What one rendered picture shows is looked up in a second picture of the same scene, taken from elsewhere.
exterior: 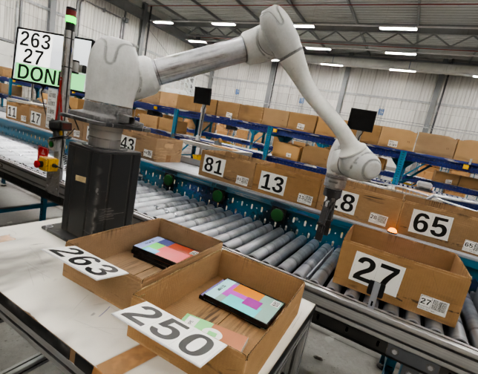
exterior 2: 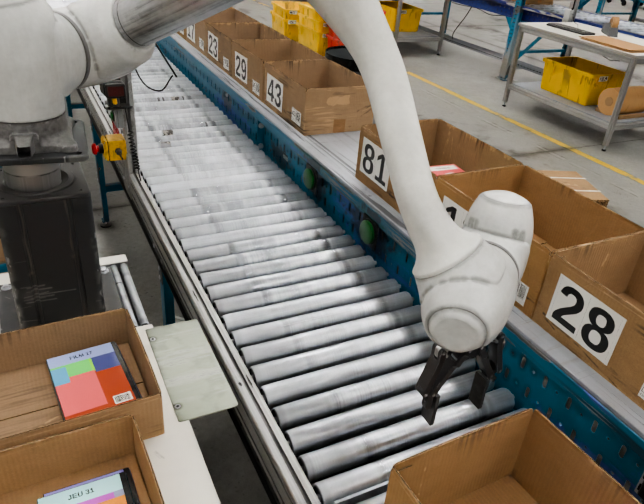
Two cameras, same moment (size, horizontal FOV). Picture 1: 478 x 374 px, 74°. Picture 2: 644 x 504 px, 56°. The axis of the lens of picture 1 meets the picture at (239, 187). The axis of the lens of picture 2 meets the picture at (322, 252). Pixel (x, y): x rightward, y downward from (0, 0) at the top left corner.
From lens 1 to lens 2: 0.90 m
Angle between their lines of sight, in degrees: 37
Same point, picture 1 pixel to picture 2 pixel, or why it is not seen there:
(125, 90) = (14, 94)
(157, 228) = (124, 325)
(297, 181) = not seen: hidden behind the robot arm
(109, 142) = (23, 180)
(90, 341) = not seen: outside the picture
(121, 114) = (14, 139)
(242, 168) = not seen: hidden behind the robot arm
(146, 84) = (104, 55)
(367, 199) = (643, 339)
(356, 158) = (428, 287)
